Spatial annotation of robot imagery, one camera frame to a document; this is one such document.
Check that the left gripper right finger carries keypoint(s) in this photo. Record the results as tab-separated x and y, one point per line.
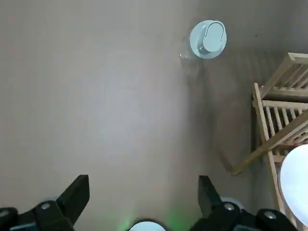
216	214

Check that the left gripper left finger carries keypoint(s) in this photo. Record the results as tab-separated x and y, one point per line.
60	211

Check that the pale plate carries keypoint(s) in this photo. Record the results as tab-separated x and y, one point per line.
297	183

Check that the wooden dish rack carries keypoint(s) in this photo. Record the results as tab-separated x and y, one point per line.
261	120

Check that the clear bottle grey cap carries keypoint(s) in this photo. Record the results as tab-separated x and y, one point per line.
209	38

